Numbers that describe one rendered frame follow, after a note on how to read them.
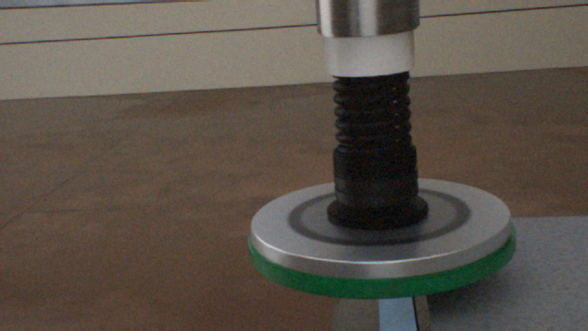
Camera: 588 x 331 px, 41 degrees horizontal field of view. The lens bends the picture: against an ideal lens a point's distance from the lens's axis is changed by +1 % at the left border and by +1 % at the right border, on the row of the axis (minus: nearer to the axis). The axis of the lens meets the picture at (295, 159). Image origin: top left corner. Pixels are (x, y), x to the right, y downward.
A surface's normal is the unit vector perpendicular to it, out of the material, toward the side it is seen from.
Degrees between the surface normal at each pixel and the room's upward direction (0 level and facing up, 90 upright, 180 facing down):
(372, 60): 90
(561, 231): 0
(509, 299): 0
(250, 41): 90
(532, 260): 0
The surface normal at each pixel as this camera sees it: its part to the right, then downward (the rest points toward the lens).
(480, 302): -0.07, -0.96
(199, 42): -0.11, 0.25
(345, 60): -0.58, 0.25
